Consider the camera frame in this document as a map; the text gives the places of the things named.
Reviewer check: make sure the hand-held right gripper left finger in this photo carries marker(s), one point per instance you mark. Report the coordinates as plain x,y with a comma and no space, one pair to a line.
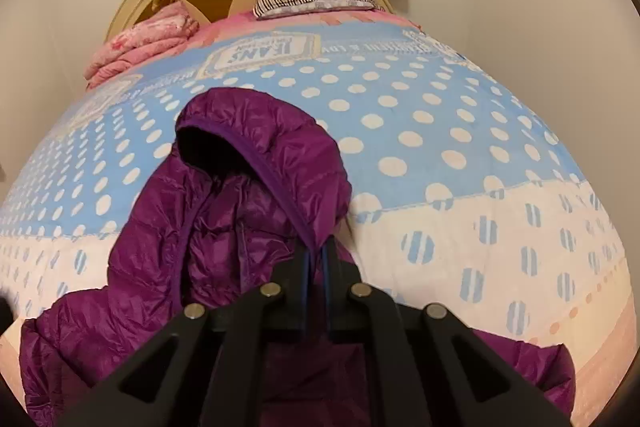
306,287

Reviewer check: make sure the polka dot printed blanket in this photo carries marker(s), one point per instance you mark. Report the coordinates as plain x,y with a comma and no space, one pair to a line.
425,147

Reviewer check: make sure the pink folded blanket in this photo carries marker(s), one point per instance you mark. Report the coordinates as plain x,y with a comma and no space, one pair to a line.
140,42

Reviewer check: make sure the purple hooded down jacket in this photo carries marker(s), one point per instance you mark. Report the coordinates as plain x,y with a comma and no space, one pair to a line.
200,227

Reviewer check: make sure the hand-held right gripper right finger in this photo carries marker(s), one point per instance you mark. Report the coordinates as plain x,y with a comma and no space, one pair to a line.
329,287

